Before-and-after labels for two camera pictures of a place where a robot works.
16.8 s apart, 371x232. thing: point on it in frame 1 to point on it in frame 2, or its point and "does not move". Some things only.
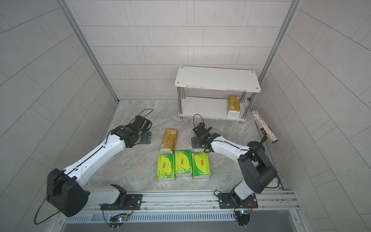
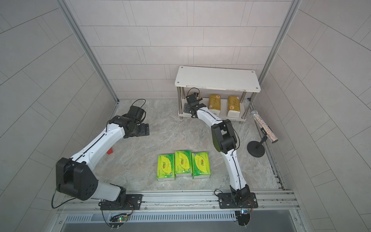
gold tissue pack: (169, 141) to (199, 94)
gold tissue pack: (234, 106) does not move
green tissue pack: (201, 165) does not move
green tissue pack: (183, 163) does not move
